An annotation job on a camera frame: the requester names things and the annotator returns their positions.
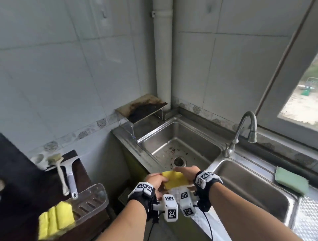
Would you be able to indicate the metal sink drain strainer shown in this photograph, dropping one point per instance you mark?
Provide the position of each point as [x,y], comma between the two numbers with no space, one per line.
[178,161]

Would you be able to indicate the right wrist marker camera rig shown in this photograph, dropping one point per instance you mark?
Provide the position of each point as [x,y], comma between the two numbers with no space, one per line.
[205,180]

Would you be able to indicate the person's left forearm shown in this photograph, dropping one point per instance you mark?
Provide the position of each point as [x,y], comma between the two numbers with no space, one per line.
[129,223]

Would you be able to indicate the wrist marker camera rig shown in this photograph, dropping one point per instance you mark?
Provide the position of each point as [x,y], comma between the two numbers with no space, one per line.
[149,196]
[205,180]

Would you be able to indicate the clear acrylic shelf stained top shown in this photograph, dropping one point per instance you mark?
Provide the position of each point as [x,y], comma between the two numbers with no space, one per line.
[141,109]

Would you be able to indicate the person's right fingers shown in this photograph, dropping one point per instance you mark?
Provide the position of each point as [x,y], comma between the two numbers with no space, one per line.
[181,169]

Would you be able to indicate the stainless steel double sink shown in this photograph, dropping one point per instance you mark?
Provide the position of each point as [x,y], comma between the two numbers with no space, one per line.
[188,139]

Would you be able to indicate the person's right forearm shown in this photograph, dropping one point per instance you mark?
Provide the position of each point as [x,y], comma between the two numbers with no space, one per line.
[243,213]

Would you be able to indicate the curved metal faucet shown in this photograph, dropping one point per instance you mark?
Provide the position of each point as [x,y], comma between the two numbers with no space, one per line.
[238,131]

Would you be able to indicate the yellow sponge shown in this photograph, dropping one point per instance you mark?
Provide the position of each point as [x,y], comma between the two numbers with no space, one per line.
[53,219]
[43,226]
[65,214]
[175,180]

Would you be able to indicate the window with grey frame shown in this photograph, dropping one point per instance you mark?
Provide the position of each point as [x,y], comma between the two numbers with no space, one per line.
[298,99]

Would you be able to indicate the person's left hand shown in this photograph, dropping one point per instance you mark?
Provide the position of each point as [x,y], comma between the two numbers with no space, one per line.
[154,180]

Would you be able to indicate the left wrist marker camera rig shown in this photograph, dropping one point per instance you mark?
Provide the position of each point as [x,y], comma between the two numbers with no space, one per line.
[149,196]

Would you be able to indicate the green sponge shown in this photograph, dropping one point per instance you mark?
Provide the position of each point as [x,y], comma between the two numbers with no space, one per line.
[291,180]

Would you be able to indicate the clear plastic slotted basket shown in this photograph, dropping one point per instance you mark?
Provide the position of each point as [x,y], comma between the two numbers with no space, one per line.
[90,201]

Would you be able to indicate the person's left fingers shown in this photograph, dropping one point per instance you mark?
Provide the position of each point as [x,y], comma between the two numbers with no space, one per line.
[161,182]

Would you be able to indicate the dark wooden side table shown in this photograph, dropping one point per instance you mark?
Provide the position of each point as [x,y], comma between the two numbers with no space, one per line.
[22,188]

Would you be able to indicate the white vertical drain pipe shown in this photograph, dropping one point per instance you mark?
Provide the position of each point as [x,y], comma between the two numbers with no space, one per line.
[163,57]

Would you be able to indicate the white dish brush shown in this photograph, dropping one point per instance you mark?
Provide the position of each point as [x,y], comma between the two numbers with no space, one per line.
[60,173]

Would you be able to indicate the grey white squeegee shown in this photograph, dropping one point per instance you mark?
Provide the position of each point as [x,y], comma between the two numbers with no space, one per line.
[71,176]

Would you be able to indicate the person's right hand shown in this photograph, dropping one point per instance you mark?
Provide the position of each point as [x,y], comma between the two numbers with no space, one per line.
[191,172]

